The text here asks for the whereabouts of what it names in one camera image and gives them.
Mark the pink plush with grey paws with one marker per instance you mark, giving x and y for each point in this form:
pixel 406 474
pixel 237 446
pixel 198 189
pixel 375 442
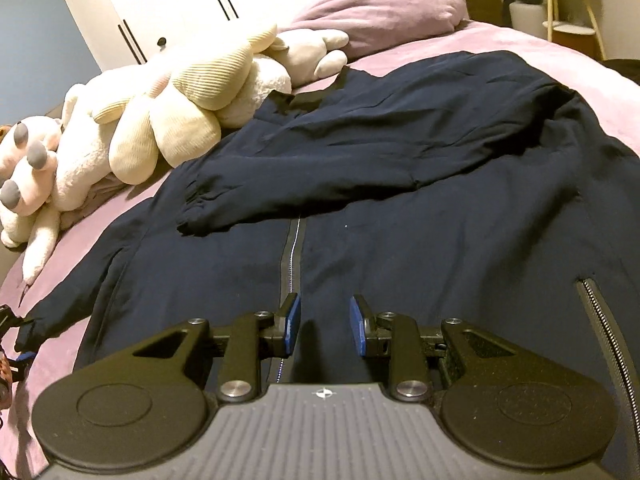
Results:
pixel 27 160

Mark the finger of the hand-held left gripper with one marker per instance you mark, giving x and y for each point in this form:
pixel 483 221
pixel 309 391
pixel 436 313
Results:
pixel 23 358

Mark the white wardrobe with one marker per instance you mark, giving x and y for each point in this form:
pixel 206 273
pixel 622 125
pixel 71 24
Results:
pixel 165 5

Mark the purple pillow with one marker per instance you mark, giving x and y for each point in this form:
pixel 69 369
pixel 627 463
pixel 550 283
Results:
pixel 390 5

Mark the purple bed sheet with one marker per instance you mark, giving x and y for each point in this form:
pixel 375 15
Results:
pixel 540 55

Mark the navy zip jacket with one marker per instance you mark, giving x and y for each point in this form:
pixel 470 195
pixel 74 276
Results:
pixel 400 210

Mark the grey-brown cloth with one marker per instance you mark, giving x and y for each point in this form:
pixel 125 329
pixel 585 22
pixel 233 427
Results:
pixel 95 200

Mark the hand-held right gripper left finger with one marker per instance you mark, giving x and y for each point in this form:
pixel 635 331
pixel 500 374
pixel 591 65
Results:
pixel 291 321

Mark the white round stool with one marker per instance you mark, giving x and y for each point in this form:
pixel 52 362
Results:
pixel 527 17

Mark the yellow side table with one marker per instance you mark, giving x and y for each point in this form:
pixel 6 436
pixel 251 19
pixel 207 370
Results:
pixel 570 10

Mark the large white plush toy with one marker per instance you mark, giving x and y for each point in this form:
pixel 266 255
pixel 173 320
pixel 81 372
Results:
pixel 82 150

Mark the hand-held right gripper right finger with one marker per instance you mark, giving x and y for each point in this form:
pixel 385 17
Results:
pixel 358 327

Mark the cream flower plush pillow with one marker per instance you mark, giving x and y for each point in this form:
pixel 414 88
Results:
pixel 180 95

